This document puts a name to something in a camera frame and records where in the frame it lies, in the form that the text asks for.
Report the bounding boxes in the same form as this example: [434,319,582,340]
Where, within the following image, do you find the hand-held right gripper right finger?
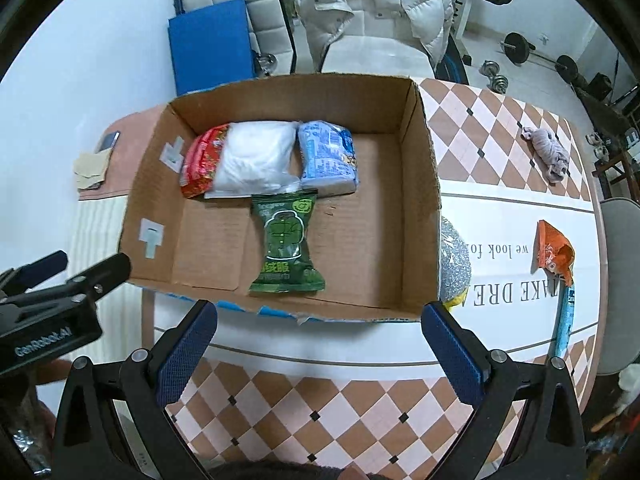
[421,301,588,480]

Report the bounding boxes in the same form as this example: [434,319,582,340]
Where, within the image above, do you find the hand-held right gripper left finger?
[50,300,221,480]

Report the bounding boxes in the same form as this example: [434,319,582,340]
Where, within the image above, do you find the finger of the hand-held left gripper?
[0,250,69,295]
[27,252,133,306]

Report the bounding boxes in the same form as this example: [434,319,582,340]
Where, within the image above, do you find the silver patterned packet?
[440,216,472,301]

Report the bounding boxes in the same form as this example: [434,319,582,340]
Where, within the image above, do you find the long blue packet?
[550,280,577,358]

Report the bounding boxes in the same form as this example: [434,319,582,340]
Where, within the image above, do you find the orange snack packet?
[536,220,576,286]

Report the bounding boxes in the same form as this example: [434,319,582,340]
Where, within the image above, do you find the red snack packet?
[179,124,231,200]

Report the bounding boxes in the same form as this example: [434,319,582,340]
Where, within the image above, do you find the green snack packet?
[248,187,326,296]

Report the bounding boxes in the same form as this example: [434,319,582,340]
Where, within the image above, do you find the brown cardboard box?
[117,74,442,323]

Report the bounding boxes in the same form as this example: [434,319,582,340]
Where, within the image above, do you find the grey round chair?
[595,197,640,376]

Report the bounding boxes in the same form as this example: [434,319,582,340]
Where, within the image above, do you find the white plastic bag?
[205,121,297,200]

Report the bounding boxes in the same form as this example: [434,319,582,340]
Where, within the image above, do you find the grey plush toy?
[520,126,571,184]

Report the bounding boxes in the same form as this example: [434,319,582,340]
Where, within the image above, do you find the blue snack packet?
[297,120,361,196]

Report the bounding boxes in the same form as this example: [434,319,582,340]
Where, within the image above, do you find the blue mat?
[167,0,258,96]

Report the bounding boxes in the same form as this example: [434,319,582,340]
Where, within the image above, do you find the white shoes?
[585,132,609,159]

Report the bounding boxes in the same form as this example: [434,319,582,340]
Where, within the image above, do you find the black weight bench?
[574,72,640,128]

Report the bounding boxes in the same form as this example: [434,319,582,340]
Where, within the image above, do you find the grey padded seat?
[172,0,297,77]

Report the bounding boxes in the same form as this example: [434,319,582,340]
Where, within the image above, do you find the white weight rack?
[450,0,482,42]

